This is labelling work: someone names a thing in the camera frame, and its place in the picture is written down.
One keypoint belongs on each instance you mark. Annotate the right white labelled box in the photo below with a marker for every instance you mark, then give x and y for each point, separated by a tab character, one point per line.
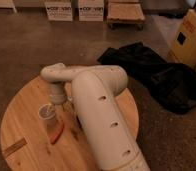
91	10

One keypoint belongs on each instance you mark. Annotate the black cloth on floor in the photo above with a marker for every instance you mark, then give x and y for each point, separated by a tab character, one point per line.
172	85

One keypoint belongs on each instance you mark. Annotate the wooden pallet dolly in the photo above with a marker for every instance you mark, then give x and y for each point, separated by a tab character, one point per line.
125	13

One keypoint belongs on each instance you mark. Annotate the red marker pen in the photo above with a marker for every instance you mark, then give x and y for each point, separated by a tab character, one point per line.
56	132

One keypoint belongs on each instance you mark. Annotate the white furniture corner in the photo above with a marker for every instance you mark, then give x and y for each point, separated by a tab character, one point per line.
8	4

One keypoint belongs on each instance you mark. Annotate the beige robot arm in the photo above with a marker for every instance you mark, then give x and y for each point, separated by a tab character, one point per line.
94	90

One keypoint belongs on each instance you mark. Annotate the white labelled box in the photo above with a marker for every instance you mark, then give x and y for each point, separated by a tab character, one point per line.
91	10
59	10

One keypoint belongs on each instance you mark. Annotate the round wooden table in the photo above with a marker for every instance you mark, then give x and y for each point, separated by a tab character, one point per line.
26	146

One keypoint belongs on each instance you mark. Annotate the yellow cardboard box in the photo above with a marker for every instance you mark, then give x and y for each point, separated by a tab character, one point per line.
183	47

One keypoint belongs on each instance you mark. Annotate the beige cylindrical gripper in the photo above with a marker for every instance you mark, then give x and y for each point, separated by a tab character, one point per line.
58	94

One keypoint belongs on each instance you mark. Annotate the left white labelled box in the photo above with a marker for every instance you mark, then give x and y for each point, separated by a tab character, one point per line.
59	10

